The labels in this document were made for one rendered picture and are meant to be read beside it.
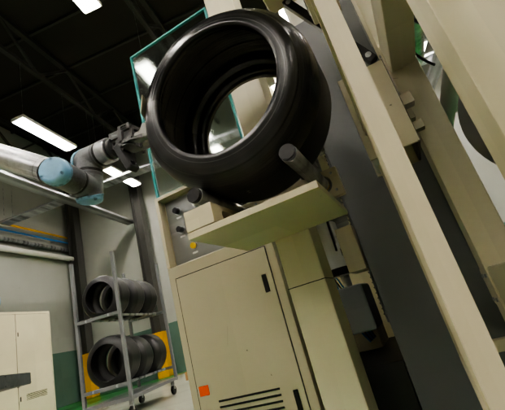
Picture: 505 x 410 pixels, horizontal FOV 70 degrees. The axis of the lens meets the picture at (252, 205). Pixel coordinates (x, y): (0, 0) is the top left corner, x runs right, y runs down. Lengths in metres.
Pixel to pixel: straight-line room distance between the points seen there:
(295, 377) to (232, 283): 0.44
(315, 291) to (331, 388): 0.28
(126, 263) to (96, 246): 1.34
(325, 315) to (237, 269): 0.52
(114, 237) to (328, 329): 11.82
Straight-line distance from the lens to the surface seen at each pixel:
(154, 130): 1.12
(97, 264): 12.98
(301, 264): 1.20
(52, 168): 1.28
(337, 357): 1.20
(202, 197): 0.97
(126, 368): 4.72
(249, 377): 1.59
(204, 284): 1.65
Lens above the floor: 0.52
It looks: 19 degrees up
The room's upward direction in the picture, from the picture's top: 16 degrees counter-clockwise
